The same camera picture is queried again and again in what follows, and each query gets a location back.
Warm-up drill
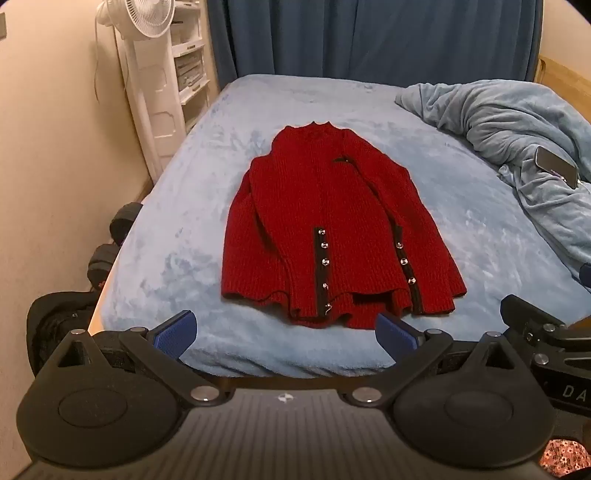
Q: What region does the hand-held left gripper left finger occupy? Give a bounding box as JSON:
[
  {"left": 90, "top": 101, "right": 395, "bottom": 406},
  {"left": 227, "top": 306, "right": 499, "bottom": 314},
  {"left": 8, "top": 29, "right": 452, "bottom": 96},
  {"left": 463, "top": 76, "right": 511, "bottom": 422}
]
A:
[{"left": 47, "top": 310, "right": 232, "bottom": 408}]

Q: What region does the white drawer shelf unit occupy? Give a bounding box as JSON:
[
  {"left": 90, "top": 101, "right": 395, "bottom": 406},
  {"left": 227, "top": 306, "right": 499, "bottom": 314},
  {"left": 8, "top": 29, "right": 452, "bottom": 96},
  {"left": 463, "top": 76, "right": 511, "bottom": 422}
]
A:
[{"left": 170, "top": 0, "right": 219, "bottom": 134}]

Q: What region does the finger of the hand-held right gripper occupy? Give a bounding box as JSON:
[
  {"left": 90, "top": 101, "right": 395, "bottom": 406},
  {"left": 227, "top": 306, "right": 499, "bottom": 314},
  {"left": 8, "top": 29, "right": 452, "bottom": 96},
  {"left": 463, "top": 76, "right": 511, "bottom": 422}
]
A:
[{"left": 501, "top": 295, "right": 566, "bottom": 346}]

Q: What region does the dark blue curtain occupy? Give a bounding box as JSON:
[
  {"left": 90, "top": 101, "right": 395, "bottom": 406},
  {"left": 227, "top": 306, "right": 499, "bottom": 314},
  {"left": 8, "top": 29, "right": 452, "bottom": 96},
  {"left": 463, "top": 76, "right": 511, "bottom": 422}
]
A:
[{"left": 206, "top": 0, "right": 544, "bottom": 90}]

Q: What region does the crumpled light blue blanket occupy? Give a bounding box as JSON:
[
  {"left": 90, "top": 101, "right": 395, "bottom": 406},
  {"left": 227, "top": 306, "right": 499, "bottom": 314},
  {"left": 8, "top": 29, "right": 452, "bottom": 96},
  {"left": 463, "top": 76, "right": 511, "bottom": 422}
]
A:
[{"left": 394, "top": 79, "right": 591, "bottom": 283}]

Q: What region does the red knit cardigan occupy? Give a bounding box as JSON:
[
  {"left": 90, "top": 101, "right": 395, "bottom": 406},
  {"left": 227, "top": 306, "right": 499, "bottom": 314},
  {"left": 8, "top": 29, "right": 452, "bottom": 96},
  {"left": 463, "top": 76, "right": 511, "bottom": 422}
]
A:
[{"left": 221, "top": 121, "right": 468, "bottom": 331}]

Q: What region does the black bag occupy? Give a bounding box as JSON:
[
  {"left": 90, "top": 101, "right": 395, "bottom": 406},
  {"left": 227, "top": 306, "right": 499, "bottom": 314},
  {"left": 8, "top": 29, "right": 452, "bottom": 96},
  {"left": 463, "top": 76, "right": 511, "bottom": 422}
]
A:
[{"left": 26, "top": 290, "right": 100, "bottom": 376}]

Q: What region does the smartphone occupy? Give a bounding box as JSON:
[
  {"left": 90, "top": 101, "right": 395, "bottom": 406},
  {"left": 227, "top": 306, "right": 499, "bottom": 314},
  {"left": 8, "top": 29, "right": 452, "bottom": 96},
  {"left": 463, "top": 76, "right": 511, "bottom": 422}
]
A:
[{"left": 534, "top": 145, "right": 581, "bottom": 190}]

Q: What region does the floral patterned clothing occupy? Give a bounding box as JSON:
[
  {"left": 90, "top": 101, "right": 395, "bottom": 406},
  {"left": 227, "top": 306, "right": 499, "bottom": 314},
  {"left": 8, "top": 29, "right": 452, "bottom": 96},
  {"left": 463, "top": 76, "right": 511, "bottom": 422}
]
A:
[{"left": 539, "top": 438, "right": 591, "bottom": 477}]

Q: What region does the wooden headboard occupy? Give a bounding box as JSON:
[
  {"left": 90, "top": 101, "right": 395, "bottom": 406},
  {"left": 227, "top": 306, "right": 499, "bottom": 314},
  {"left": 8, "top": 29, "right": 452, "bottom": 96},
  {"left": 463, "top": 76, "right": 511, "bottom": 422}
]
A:
[{"left": 536, "top": 54, "right": 591, "bottom": 117}]

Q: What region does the bed with light blue sheet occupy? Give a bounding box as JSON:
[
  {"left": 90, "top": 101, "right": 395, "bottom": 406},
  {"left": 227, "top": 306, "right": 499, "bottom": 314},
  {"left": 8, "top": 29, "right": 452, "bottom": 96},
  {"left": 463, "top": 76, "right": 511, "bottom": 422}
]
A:
[{"left": 90, "top": 73, "right": 591, "bottom": 379}]

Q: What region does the black dumbbell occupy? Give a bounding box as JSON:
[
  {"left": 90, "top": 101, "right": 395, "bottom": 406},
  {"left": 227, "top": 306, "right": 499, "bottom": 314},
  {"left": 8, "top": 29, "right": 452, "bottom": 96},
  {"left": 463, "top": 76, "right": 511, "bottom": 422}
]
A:
[
  {"left": 87, "top": 244, "right": 119, "bottom": 290},
  {"left": 108, "top": 202, "right": 144, "bottom": 246}
]

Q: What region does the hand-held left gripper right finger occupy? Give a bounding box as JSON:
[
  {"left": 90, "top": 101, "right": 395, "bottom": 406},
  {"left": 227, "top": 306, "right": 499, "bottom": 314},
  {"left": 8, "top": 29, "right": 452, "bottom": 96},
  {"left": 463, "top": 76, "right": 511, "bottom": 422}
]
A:
[{"left": 339, "top": 313, "right": 532, "bottom": 409}]

